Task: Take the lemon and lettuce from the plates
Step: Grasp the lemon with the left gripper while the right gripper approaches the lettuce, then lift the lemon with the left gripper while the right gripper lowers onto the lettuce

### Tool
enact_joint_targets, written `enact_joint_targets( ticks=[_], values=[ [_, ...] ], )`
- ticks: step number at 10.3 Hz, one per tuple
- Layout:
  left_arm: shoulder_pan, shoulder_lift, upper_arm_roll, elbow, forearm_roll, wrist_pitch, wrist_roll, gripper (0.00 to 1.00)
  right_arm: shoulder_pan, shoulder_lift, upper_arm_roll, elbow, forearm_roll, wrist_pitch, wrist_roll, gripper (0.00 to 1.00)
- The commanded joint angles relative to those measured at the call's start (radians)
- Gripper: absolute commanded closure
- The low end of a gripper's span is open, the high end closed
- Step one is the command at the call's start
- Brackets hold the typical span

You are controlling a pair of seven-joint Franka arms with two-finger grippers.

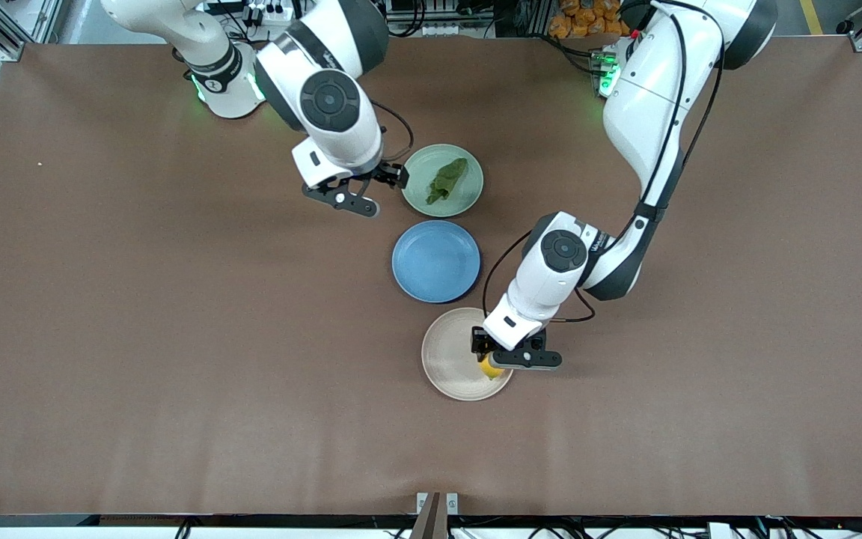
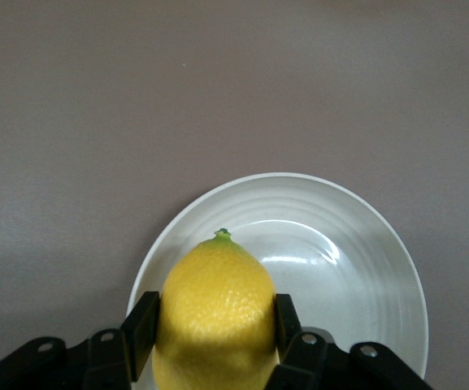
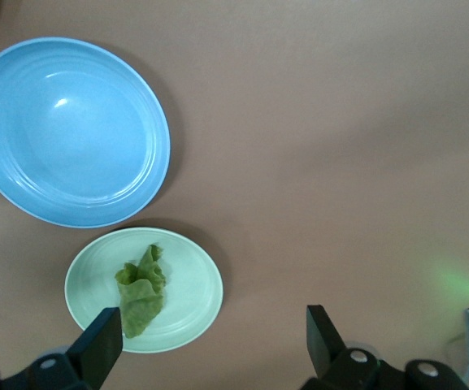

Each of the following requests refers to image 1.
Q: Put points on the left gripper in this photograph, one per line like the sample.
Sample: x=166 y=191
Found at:
x=480 y=342

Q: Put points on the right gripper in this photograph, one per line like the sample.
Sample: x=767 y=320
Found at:
x=380 y=174

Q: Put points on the yellow lemon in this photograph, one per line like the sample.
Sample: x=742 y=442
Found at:
x=489 y=370

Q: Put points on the green lettuce leaf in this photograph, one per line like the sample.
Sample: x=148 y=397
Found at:
x=446 y=180

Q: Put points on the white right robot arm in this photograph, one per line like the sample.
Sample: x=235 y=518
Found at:
x=326 y=97

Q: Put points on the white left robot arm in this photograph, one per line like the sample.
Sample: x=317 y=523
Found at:
x=648 y=112

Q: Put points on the beige round plate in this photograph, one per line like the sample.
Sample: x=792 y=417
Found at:
x=450 y=359

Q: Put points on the light green round plate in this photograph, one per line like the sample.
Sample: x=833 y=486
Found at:
x=465 y=198

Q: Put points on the blue round plate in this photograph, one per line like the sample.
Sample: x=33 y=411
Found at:
x=436 y=262

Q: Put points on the white power strip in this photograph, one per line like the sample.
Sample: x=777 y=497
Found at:
x=270 y=13

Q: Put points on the orange snack bags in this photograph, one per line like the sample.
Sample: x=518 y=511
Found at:
x=588 y=19

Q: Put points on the metal table edge bracket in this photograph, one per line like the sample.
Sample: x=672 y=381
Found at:
x=437 y=516

